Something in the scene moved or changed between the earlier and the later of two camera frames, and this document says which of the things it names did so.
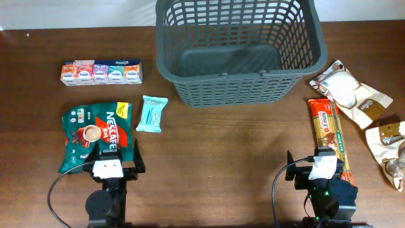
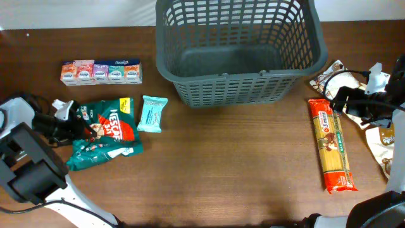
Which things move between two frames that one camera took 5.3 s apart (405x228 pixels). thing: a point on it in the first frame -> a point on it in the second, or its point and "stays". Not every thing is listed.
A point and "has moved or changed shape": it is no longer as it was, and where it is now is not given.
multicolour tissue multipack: x=101 y=72 stays
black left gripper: x=131 y=172 -> x=76 y=132
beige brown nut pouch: x=387 y=142 stays
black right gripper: x=302 y=174 -> x=353 y=93
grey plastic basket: x=238 y=54 stays
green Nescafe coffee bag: x=110 y=125 has moved or changed shape
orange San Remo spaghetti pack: x=328 y=132 stays
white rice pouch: x=361 y=102 stays
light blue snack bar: x=152 y=110 stays
